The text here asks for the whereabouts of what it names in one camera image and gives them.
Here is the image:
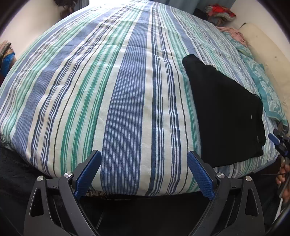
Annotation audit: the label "black pants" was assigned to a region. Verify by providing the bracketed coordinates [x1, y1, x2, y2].
[182, 54, 266, 168]

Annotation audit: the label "person right hand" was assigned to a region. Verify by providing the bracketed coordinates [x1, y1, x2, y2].
[276, 162, 290, 203]

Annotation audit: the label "black trousers on person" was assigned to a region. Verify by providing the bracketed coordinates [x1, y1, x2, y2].
[1, 137, 280, 235]

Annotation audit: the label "teal floral pillow near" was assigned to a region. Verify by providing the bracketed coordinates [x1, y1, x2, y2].
[237, 48, 289, 123]

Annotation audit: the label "cream padded headboard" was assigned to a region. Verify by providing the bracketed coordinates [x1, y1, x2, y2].
[239, 23, 290, 119]

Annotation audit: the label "pink cloth on pillow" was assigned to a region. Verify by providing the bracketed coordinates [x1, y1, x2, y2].
[216, 26, 247, 47]

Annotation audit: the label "striped bed sheet mattress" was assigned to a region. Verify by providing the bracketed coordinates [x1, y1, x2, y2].
[0, 0, 290, 197]

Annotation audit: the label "red clothes pile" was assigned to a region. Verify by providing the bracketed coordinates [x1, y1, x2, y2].
[205, 3, 236, 22]

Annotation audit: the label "dark coats on rack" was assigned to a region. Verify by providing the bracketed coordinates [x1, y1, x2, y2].
[54, 0, 79, 14]

